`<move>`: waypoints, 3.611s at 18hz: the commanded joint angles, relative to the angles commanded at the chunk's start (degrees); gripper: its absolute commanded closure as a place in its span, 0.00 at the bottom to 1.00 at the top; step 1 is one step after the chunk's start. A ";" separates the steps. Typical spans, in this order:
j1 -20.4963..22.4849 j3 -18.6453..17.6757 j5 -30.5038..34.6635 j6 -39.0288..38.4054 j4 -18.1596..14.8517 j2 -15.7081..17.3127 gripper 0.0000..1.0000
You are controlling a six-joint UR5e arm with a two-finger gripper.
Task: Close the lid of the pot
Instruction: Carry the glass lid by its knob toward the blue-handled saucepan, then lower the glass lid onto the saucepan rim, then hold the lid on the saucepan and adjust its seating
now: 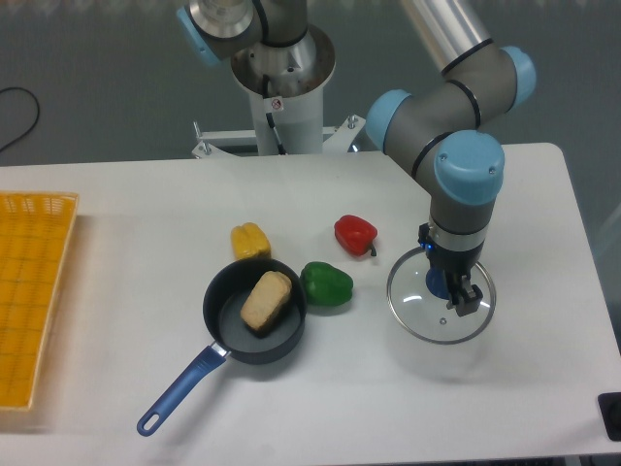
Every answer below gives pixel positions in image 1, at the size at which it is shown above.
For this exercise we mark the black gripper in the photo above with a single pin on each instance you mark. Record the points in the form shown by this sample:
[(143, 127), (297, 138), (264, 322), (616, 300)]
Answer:
[(455, 255)]

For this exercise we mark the dark saucepan blue handle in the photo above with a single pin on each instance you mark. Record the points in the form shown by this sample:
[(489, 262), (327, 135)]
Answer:
[(222, 306)]

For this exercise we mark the yellow bell pepper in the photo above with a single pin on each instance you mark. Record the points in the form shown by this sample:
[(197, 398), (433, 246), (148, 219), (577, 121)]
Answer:
[(249, 241)]

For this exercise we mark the green bell pepper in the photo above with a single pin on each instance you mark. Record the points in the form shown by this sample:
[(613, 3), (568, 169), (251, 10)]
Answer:
[(326, 285)]

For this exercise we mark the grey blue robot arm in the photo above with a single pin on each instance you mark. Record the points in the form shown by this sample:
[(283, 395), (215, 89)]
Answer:
[(436, 138)]

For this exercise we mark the brown bread loaf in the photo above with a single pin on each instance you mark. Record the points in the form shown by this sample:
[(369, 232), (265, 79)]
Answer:
[(264, 303)]

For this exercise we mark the glass pot lid blue knob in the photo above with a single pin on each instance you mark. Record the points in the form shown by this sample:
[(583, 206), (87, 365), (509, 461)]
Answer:
[(414, 298)]

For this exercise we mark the black table corner device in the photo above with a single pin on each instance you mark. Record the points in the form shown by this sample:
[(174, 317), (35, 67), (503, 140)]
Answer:
[(610, 407)]

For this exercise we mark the red bell pepper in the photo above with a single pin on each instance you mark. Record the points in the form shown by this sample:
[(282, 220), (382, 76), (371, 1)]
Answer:
[(356, 235)]

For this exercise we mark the yellow plastic basket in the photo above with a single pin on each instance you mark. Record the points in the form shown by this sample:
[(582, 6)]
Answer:
[(36, 231)]

